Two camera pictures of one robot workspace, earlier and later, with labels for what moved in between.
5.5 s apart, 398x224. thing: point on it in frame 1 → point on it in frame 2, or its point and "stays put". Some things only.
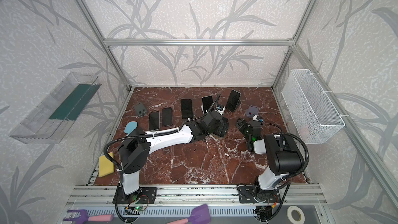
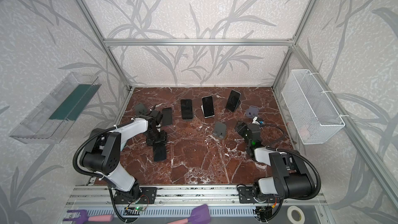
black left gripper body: x=213 y=115 → x=157 y=137
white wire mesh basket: x=315 y=119 stays put
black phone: x=167 y=116 stays put
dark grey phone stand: x=139 y=109 stays put
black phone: x=207 y=101 → x=159 y=151
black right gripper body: x=244 y=124 stays put
